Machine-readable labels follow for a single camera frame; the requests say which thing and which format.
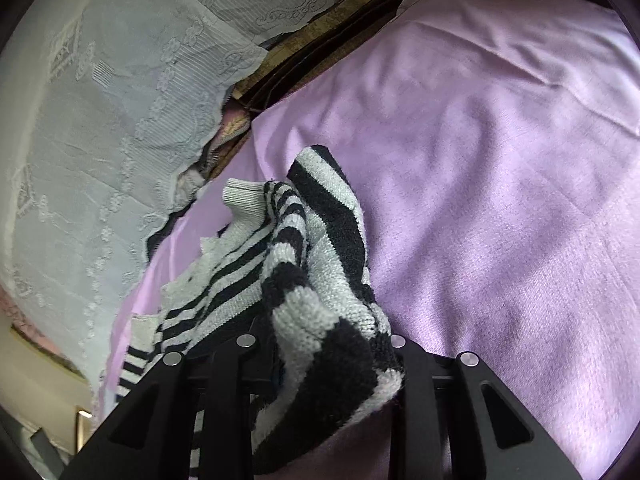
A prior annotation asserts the black grey striped sweater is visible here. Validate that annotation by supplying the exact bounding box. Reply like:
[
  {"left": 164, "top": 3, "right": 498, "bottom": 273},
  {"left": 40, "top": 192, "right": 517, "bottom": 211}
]
[{"left": 116, "top": 145, "right": 404, "bottom": 474}]

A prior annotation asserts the pile of clothes under lace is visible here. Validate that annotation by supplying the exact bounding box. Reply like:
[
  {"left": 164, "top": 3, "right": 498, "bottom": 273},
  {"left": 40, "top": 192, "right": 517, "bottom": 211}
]
[{"left": 174, "top": 99, "right": 250, "bottom": 209}]

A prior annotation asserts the purple bed sheet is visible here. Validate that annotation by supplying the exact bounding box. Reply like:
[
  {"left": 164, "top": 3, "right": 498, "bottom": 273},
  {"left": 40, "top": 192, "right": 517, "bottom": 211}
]
[{"left": 94, "top": 0, "right": 640, "bottom": 480}]

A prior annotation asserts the white lace cover cloth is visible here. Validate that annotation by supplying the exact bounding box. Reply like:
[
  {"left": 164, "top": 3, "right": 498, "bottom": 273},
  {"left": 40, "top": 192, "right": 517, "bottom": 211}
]
[{"left": 1, "top": 0, "right": 338, "bottom": 387}]

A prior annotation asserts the woven bamboo mat edge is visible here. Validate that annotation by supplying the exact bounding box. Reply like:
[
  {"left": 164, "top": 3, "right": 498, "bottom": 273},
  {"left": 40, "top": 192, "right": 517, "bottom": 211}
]
[{"left": 232, "top": 0, "right": 402, "bottom": 116}]

